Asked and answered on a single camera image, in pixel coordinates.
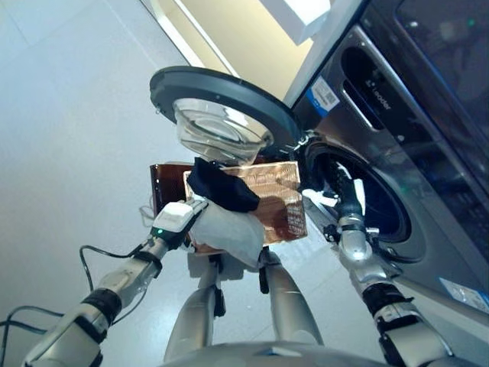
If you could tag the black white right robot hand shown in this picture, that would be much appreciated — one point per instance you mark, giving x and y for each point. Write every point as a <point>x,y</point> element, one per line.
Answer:
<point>349,199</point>

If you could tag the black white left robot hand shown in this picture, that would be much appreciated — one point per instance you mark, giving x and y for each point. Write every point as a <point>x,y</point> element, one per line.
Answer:
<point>173,219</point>

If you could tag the light grey garment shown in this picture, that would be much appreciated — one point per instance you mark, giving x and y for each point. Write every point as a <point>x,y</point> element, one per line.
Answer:
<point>229,233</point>

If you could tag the black garment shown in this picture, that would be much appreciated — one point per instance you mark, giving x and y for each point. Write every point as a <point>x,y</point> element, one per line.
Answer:
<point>225,191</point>

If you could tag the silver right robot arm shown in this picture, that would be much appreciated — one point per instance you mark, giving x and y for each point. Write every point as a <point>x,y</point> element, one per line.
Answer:
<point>366,275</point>

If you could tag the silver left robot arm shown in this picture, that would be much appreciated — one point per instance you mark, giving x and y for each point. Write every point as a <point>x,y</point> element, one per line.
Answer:
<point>107,290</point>

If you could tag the dark grey washing machine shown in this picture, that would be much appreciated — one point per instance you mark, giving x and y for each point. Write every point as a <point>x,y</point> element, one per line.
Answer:
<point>420,199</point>

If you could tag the brown wicker laundry basket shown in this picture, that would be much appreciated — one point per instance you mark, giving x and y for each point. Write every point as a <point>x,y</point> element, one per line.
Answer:
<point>279,183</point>

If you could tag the blue white label sticker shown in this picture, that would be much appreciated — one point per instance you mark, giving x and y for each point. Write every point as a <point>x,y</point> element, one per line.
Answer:
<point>324,95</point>

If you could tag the round glass washer door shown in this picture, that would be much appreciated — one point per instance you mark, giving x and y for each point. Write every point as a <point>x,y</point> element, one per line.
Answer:
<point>221,91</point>

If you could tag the white energy label sticker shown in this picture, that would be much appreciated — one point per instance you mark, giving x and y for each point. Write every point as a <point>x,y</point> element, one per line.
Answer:
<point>464,294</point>

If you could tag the grey robot torso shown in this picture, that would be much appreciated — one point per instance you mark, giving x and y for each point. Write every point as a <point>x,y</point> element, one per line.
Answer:
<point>267,355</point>

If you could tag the white counter cabinet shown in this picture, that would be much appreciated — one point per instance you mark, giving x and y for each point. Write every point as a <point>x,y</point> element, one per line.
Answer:
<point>248,38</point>

